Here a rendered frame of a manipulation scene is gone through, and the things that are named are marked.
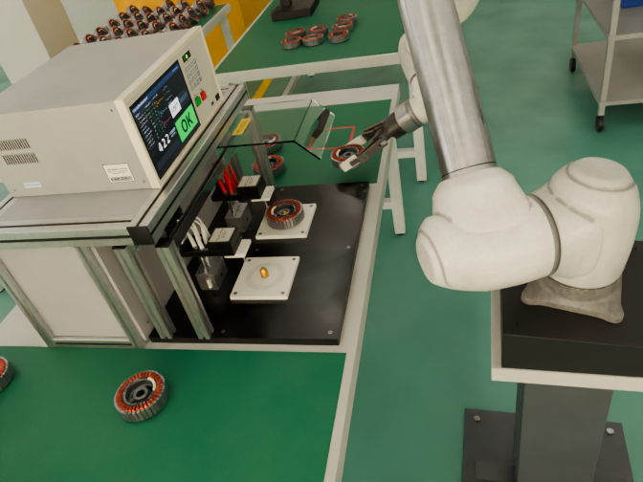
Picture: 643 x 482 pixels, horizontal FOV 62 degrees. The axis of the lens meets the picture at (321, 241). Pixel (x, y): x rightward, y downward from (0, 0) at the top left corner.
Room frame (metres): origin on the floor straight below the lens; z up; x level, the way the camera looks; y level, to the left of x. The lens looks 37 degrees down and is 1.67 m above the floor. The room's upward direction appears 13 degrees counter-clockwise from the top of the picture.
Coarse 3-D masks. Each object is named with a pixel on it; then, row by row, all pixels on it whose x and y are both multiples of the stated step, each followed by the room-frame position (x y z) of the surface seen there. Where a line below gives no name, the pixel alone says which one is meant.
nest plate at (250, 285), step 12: (252, 264) 1.13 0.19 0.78; (264, 264) 1.12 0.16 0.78; (276, 264) 1.11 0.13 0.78; (288, 264) 1.10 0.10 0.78; (240, 276) 1.09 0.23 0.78; (252, 276) 1.08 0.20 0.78; (276, 276) 1.06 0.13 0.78; (288, 276) 1.05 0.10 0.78; (240, 288) 1.05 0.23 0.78; (252, 288) 1.04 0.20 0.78; (264, 288) 1.03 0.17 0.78; (276, 288) 1.02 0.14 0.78; (288, 288) 1.01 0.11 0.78
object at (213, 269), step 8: (208, 256) 1.16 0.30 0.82; (216, 256) 1.15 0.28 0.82; (216, 264) 1.11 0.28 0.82; (224, 264) 1.14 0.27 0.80; (200, 272) 1.10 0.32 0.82; (208, 272) 1.09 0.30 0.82; (216, 272) 1.10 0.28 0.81; (224, 272) 1.13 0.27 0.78; (200, 280) 1.09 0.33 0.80; (216, 280) 1.08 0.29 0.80; (208, 288) 1.09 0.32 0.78; (216, 288) 1.08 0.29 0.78
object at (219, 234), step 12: (216, 228) 1.13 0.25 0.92; (228, 228) 1.12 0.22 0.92; (216, 240) 1.08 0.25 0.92; (228, 240) 1.07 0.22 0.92; (240, 240) 1.11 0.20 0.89; (180, 252) 1.10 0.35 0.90; (192, 252) 1.09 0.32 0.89; (204, 252) 1.08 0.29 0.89; (216, 252) 1.07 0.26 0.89; (228, 252) 1.06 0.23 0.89; (240, 252) 1.06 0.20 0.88; (204, 264) 1.10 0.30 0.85
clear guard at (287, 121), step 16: (240, 112) 1.47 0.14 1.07; (256, 112) 1.44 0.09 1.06; (272, 112) 1.42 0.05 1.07; (288, 112) 1.39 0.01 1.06; (304, 112) 1.37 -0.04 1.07; (320, 112) 1.40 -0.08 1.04; (256, 128) 1.33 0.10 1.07; (272, 128) 1.31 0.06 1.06; (288, 128) 1.29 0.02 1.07; (304, 128) 1.29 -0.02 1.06; (224, 144) 1.28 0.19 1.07; (240, 144) 1.26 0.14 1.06; (256, 144) 1.25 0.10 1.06; (304, 144) 1.22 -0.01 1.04; (320, 144) 1.25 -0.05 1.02
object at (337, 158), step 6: (348, 144) 1.57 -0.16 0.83; (354, 144) 1.56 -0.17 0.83; (336, 150) 1.55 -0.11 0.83; (342, 150) 1.55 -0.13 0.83; (348, 150) 1.55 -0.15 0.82; (354, 150) 1.54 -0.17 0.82; (360, 150) 1.51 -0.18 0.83; (330, 156) 1.53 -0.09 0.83; (336, 156) 1.51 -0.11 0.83; (342, 156) 1.54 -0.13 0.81; (348, 156) 1.51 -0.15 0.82; (336, 162) 1.49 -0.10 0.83; (342, 162) 1.47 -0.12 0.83
